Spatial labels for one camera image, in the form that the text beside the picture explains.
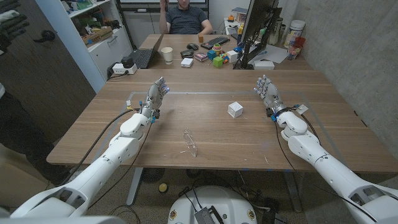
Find seated person in dark shirt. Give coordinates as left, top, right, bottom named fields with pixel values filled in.
left=159, top=0, right=214, bottom=35

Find white power strip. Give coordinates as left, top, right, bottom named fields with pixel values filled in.
left=111, top=62, right=138, bottom=75

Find grey table leg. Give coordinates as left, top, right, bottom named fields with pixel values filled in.
left=126, top=167, right=144, bottom=206
left=283, top=170, right=303, bottom=213

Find grey finned module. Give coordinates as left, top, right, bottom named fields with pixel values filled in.
left=194, top=207, right=217, bottom=224

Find white paper sheet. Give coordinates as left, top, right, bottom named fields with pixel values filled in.
left=248, top=44, right=289, bottom=65

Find black door handle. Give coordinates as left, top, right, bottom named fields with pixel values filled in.
left=33, top=29, right=56, bottom=44

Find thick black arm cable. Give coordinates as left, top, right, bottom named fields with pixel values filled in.
left=58, top=108, right=141, bottom=187

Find black monitor stand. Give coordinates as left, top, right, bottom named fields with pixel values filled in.
left=233, top=7, right=283, bottom=70

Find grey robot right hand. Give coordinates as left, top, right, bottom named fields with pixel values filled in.
left=253, top=74, right=289, bottom=118

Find black floor fan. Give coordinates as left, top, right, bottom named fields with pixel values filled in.
left=141, top=167, right=166, bottom=184

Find cardboard box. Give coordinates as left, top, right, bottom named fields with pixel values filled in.
left=81, top=26, right=114, bottom=46

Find white flat device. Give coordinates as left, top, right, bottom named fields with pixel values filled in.
left=253, top=60, right=275, bottom=70

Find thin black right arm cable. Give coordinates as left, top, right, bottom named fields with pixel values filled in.
left=273, top=119, right=379, bottom=223

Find black computer monitor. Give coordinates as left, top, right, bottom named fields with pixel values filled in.
left=241, top=0, right=280, bottom=44

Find black keyboard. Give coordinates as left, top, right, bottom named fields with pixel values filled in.
left=200, top=35, right=231, bottom=50

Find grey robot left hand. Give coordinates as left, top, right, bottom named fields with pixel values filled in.
left=139, top=77, right=170, bottom=121

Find white round canister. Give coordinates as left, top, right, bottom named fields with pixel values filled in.
left=283, top=19, right=306, bottom=49

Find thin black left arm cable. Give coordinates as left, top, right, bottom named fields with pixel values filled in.
left=88, top=121, right=154, bottom=209

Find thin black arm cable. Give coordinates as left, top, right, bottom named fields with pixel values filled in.
left=273, top=119, right=379, bottom=223
left=88, top=121, right=154, bottom=209

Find white paper cup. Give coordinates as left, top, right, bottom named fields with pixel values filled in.
left=160, top=47, right=174, bottom=65

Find standing person with black glove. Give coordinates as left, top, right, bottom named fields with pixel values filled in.
left=0, top=9, right=74, bottom=187

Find white shelf cabinet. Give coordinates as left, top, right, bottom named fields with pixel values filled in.
left=34, top=0, right=134, bottom=93

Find black floor cable loop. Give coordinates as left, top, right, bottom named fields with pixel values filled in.
left=108, top=204, right=141, bottom=224

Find black laptop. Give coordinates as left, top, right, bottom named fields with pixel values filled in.
left=129, top=32, right=165, bottom=69

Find white cube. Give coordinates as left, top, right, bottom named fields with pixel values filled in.
left=227, top=101, right=244, bottom=119

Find clear transparent glasses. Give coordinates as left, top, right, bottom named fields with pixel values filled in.
left=183, top=129, right=199, bottom=158

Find white robot torso base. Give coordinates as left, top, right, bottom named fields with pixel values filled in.
left=167, top=185, right=258, bottom=224

